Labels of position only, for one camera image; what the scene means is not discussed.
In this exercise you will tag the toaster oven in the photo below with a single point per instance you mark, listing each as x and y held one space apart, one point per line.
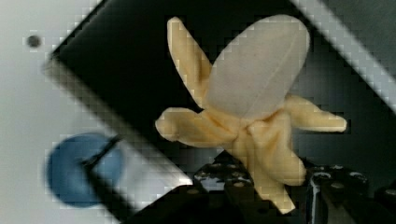
117 62

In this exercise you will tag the blue cup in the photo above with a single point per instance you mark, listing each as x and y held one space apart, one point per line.
66 166

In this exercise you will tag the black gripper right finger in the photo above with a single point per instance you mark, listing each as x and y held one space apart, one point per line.
339 195

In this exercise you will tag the plush peeled banana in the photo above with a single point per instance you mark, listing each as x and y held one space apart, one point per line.
245 101

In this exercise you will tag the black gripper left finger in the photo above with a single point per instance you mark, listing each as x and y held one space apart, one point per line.
232 197

